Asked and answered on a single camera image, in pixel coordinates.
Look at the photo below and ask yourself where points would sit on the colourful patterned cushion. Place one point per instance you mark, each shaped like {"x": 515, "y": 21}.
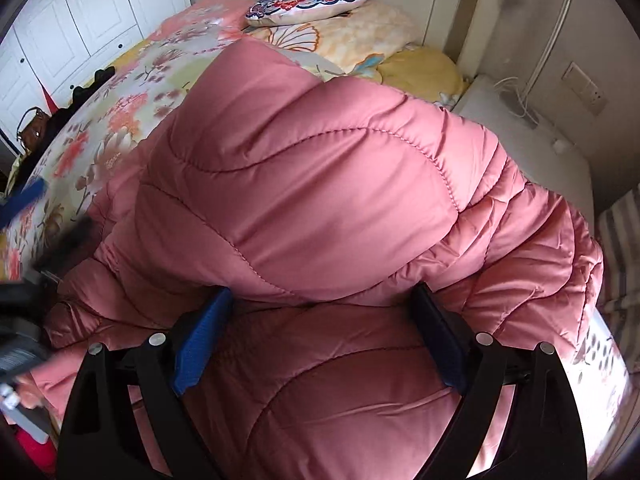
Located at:
{"x": 305, "y": 2}

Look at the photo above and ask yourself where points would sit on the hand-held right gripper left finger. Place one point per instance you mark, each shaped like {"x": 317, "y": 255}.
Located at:
{"x": 200, "y": 350}

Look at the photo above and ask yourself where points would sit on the beige wall socket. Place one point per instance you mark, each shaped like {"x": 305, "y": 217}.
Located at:
{"x": 585, "y": 89}

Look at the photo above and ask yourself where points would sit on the black clothes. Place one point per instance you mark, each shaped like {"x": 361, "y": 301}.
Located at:
{"x": 80, "y": 94}

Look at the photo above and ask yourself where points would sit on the yellow daisy bed sheet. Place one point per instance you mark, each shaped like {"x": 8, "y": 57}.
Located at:
{"x": 425, "y": 72}

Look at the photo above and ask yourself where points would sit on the red cloth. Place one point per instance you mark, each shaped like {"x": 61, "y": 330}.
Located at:
{"x": 35, "y": 455}

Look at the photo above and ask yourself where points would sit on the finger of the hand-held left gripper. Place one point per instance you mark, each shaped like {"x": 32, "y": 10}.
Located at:
{"x": 22, "y": 205}
{"x": 65, "y": 242}

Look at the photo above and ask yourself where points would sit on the striped fabric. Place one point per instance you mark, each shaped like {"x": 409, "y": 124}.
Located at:
{"x": 620, "y": 250}

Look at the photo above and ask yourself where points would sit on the cream fluffy pillow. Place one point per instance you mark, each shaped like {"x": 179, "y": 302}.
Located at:
{"x": 360, "y": 35}

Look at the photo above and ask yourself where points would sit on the floral printed blanket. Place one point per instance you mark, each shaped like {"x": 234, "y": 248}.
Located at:
{"x": 130, "y": 95}

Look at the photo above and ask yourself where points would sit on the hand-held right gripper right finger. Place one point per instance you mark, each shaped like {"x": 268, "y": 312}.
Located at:
{"x": 445, "y": 345}

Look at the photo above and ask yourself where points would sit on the pink quilt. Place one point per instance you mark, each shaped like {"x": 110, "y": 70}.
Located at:
{"x": 310, "y": 170}

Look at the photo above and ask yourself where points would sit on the red pointed object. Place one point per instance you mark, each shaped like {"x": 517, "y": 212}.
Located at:
{"x": 49, "y": 101}

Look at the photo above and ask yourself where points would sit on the white nightstand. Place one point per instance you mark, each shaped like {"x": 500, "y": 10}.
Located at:
{"x": 520, "y": 145}

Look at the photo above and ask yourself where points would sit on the white plug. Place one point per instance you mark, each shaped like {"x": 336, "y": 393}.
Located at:
{"x": 560, "y": 146}

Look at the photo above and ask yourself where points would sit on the white wardrobe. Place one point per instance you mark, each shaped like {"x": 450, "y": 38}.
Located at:
{"x": 95, "y": 5}

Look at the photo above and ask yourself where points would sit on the pink floral pillow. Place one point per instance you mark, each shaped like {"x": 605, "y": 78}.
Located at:
{"x": 220, "y": 10}

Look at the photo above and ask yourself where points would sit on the brown bag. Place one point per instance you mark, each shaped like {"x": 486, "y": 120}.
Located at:
{"x": 37, "y": 132}

